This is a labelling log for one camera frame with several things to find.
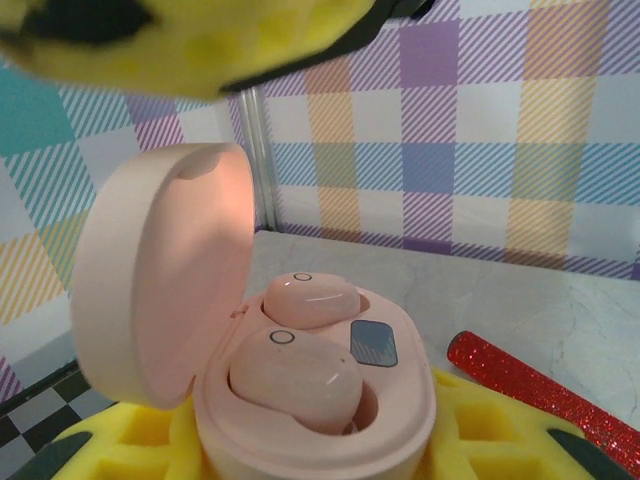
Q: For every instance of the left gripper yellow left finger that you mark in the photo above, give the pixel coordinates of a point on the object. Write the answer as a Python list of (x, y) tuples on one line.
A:
[(140, 445)]

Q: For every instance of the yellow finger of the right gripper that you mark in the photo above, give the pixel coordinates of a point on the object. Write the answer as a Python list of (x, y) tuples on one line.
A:
[(150, 45)]

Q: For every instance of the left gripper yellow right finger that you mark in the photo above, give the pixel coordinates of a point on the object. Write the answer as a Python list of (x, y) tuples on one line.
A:
[(480, 440)]

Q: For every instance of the pink earbud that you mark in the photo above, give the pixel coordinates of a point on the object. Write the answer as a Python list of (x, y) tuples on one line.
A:
[(295, 380), (310, 300)]

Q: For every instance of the pink earbud case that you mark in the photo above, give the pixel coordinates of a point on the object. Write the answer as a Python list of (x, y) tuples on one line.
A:
[(150, 275)]

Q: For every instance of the red glitter microphone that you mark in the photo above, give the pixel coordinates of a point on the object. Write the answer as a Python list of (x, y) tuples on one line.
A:
[(525, 380)]

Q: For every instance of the black grey checkerboard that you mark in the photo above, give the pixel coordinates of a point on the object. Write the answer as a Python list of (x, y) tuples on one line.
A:
[(40, 405)]

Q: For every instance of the aluminium frame post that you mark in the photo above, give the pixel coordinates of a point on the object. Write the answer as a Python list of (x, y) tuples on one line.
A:
[(260, 165)]

